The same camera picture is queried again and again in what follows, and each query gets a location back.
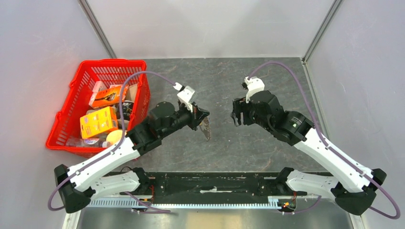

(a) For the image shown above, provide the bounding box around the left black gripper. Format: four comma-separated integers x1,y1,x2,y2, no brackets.
160,102,210,138

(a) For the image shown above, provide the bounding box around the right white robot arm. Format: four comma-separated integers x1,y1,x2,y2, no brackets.
231,91,386,216

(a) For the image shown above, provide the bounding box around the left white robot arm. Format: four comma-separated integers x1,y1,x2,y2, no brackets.
54,102,210,213

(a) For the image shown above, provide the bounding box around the dark jar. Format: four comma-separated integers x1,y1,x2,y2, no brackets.
116,100,134,121

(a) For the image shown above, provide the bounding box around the yellow round sponge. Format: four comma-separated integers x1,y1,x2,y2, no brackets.
106,129,123,145

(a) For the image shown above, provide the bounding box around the yellow orange box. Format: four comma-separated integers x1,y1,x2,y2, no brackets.
79,106,118,139

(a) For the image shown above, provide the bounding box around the clear plastic bottle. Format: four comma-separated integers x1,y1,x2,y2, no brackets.
66,138,111,148

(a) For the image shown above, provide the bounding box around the red plastic basket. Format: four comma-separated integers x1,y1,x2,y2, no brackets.
45,59,150,158

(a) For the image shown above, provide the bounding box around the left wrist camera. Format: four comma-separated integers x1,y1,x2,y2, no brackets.
173,82,195,113

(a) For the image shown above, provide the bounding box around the aluminium rail frame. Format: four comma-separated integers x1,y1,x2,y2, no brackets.
63,176,362,229

